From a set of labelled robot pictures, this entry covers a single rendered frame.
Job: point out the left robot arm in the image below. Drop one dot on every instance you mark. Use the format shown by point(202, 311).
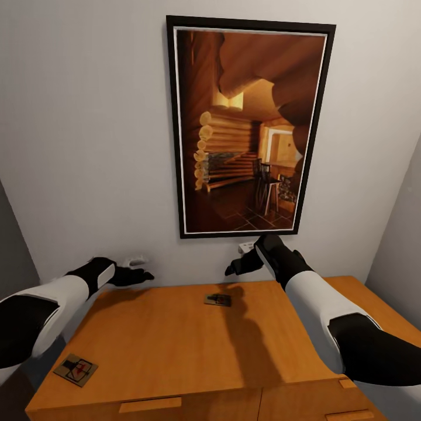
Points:
point(32, 319)

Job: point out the door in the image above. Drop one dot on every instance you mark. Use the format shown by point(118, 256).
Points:
point(18, 273)

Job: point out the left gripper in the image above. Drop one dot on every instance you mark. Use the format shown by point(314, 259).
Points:
point(134, 277)

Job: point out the mousetrap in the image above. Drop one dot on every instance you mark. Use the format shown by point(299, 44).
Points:
point(218, 300)
point(76, 369)

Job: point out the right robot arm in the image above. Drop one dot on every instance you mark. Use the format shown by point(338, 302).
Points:
point(348, 340)

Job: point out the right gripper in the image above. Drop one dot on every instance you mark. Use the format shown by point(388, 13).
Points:
point(242, 265)

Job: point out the cabinet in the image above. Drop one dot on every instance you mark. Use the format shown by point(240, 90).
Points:
point(164, 355)

